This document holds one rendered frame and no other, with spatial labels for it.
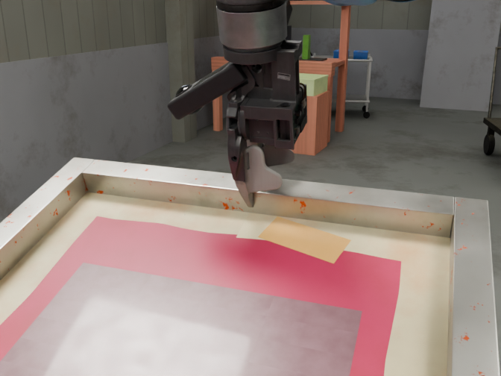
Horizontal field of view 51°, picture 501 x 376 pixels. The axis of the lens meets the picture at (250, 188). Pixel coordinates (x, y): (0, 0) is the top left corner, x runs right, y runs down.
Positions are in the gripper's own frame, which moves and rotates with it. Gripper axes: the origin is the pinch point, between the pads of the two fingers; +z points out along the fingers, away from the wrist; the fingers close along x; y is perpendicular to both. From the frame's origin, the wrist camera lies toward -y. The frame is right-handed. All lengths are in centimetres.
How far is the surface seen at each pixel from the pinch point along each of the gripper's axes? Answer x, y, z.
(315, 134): 417, -84, 223
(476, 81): 736, 85, 290
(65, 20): 302, -262, 74
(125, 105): 349, -257, 171
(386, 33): 818, -55, 250
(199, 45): 516, -248, 169
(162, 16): 447, -254, 114
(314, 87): 431, -88, 177
